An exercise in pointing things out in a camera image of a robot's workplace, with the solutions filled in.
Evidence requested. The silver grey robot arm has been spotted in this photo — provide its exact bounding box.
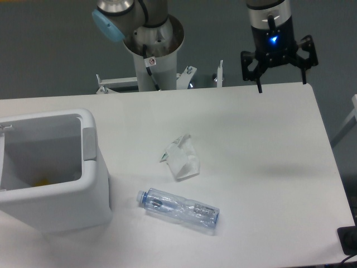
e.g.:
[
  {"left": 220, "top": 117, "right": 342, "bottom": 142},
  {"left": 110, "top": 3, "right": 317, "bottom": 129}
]
[{"left": 92, "top": 1, "right": 319, "bottom": 92}]

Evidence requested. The white trash can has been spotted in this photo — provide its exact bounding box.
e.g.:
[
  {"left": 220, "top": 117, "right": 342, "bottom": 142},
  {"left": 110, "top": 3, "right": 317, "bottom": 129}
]
[{"left": 1, "top": 108, "right": 113, "bottom": 232}]

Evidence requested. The white paper carton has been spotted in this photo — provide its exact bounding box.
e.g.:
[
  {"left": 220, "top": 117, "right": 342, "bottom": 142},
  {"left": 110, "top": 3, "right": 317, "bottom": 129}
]
[{"left": 159, "top": 133, "right": 200, "bottom": 181}]

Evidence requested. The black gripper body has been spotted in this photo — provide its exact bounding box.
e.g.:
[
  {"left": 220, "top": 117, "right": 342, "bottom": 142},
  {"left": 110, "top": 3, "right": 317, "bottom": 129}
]
[{"left": 251, "top": 24, "right": 298, "bottom": 69}]

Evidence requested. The clear plastic water bottle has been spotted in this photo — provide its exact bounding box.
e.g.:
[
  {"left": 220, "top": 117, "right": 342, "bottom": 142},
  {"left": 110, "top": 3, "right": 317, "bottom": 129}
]
[{"left": 136, "top": 188, "right": 220, "bottom": 236}]

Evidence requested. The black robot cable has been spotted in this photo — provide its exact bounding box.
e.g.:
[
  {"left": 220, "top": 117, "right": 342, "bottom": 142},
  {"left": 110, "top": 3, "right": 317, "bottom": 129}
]
[{"left": 141, "top": 44, "right": 162, "bottom": 92}]

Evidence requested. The black device at table edge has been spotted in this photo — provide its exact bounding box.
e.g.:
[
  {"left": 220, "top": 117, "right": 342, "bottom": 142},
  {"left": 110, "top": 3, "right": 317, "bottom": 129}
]
[{"left": 337, "top": 226, "right": 356, "bottom": 255}]

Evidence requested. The white frame at right edge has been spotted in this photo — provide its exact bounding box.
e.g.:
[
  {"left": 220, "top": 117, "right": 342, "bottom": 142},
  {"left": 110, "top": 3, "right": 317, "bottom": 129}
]
[{"left": 330, "top": 94, "right": 356, "bottom": 148}]

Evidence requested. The white metal base frame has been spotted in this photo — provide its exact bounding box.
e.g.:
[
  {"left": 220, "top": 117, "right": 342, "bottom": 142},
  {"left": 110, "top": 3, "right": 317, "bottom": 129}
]
[{"left": 96, "top": 59, "right": 225, "bottom": 94}]

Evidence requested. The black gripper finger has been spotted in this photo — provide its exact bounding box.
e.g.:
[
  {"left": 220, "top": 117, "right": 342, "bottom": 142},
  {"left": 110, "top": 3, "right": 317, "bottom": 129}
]
[
  {"left": 240, "top": 50, "right": 268, "bottom": 94},
  {"left": 293, "top": 35, "right": 319, "bottom": 84}
]

